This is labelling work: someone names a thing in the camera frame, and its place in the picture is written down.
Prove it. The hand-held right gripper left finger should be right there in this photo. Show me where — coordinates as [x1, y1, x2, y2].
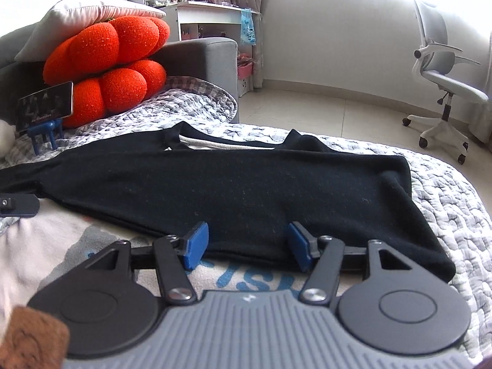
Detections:
[79, 221, 210, 305]

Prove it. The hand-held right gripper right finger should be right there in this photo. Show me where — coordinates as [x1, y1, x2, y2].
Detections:
[284, 221, 427, 305]

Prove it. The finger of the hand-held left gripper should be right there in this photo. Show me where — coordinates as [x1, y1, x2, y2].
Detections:
[0, 195, 41, 217]

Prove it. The beige and black raglan shirt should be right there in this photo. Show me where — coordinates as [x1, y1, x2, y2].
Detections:
[0, 121, 456, 305]

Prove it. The white plush toy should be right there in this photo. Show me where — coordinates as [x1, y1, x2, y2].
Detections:
[0, 120, 16, 158]

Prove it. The blue phone stand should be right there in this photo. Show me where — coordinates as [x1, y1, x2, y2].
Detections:
[27, 119, 64, 155]

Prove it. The smartphone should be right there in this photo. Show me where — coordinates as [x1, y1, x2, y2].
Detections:
[16, 81, 74, 132]

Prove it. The brown fuzzy cloth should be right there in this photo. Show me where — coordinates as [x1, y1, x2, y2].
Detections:
[0, 305, 71, 369]

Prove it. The grey checked quilted blanket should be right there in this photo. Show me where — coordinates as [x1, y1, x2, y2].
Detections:
[0, 76, 492, 356]

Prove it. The grey sofa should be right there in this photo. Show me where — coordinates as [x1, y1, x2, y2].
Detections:
[0, 23, 240, 132]

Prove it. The white pillow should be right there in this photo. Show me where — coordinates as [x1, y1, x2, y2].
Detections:
[14, 0, 167, 63]

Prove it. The white office chair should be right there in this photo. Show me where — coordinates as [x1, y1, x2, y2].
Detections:
[402, 0, 490, 165]

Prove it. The blue plastic bag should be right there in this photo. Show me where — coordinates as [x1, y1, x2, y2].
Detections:
[240, 10, 256, 46]

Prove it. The white desk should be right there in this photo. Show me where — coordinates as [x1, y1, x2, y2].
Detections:
[159, 1, 262, 97]

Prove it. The patterned beige curtain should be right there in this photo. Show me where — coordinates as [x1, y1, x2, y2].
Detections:
[224, 0, 273, 89]

